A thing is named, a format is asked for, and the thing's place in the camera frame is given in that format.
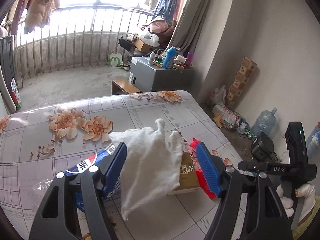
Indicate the white green shopping bag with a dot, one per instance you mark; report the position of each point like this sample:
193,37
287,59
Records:
115,59

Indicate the colourful packaging trash pile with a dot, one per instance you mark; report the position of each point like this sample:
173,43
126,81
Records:
230,120

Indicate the blue detergent bottle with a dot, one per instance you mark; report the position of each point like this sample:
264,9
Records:
169,58

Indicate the floral plaid bed sheet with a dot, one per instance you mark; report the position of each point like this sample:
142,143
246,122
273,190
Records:
30,153

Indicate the blue pepsi bottle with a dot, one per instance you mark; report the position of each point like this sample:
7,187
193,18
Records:
93,165

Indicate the metal balcony railing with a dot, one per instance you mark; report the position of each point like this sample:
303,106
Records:
75,37

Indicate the rolled patterned floor mat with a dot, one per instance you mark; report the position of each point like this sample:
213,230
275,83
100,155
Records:
241,79

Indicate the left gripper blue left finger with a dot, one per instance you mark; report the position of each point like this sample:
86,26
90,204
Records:
112,167

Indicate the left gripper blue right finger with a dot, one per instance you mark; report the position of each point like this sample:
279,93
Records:
210,172

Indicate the white plastic bag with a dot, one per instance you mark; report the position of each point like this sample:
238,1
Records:
217,97

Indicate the dark grey bedside cabinet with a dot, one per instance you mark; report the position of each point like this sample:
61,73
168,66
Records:
149,78

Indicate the gold cigarette box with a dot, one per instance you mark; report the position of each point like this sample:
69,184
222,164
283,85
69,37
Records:
188,177

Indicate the grey curtain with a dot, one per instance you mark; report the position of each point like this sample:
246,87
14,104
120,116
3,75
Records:
195,18

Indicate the hanging blue clothes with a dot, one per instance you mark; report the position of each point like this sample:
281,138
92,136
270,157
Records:
165,9

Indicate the dark grey foot bath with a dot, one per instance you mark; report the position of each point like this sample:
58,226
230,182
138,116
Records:
262,147

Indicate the small brown wooden stool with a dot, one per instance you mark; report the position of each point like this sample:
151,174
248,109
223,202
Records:
121,86

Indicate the cardboard box with clutter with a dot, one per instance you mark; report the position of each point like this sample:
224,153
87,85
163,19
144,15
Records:
141,39

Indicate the large clear water jug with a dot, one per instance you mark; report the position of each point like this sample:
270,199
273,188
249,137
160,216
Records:
265,122

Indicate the hanging beige down jacket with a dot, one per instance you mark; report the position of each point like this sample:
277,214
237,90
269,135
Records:
38,14

